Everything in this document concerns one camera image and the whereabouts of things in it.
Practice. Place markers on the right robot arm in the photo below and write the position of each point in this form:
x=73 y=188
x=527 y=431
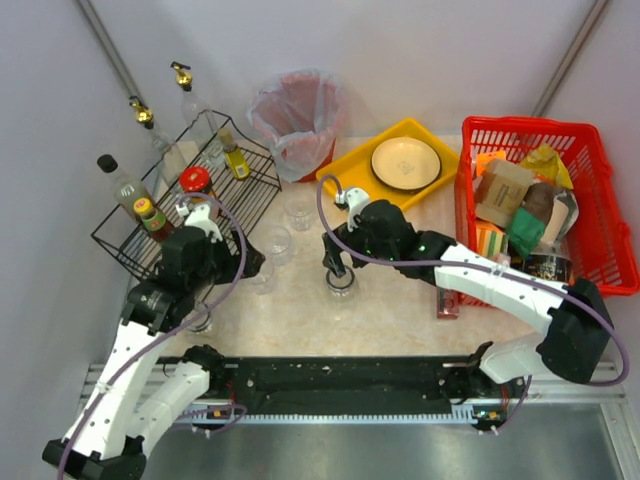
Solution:
x=376 y=269

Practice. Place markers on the dark sauce bottle black cap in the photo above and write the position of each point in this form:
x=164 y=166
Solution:
x=125 y=188

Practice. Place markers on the red bin with plastic bag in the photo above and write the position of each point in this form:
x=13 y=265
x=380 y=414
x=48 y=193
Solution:
x=299 y=115

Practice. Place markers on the red lid chili jar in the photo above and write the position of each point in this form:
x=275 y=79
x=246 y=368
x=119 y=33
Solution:
x=196 y=179

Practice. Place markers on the sauce bottle yellow cap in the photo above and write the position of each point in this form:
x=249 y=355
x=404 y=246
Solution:
x=158 y=226

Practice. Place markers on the black round tin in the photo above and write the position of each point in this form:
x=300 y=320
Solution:
x=547 y=263

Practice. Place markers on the glass oil bottle gold spout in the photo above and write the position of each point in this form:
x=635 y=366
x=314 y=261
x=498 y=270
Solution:
x=171 y=162

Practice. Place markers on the brown paper box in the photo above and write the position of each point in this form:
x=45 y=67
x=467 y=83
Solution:
x=501 y=191

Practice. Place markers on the grey cable duct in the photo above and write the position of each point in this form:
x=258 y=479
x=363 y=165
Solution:
x=209 y=416

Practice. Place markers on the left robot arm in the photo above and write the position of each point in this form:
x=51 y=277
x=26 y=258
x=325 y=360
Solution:
x=115 y=434

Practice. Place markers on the brown foil pouch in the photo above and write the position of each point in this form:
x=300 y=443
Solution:
x=556 y=207

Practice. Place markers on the black wire rack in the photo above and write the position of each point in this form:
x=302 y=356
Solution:
x=129 y=244

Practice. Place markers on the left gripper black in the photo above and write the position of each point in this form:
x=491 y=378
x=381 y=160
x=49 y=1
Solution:
x=242 y=255

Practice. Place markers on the green bag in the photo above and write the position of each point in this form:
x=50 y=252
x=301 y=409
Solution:
x=525 y=232

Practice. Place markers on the red snack packet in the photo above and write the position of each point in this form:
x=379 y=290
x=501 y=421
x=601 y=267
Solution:
x=447 y=304

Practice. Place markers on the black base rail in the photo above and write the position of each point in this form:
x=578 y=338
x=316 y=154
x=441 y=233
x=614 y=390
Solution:
x=406 y=384

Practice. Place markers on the red plastic basket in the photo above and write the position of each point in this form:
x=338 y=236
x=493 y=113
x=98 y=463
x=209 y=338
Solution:
x=599 y=243

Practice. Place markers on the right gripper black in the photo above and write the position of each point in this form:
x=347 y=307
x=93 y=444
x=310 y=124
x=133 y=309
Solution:
x=340 y=240

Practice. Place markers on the colourful sponge stack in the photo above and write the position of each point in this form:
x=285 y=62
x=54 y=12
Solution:
x=490 y=239

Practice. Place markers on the clear glass cup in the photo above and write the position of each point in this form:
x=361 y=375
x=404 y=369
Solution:
x=263 y=282
x=278 y=244
x=300 y=213

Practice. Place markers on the yellow plastic tray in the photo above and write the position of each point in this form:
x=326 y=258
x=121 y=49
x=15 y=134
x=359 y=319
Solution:
x=354 y=168

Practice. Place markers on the glass jar metal rim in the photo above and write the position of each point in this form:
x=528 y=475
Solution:
x=342 y=291

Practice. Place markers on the glass jar left front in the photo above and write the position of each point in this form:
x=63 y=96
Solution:
x=199 y=320

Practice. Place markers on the yellow snack bag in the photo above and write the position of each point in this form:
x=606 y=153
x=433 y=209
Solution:
x=546 y=164

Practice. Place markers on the small yellow label bottle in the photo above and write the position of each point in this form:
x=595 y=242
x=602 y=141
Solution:
x=234 y=157

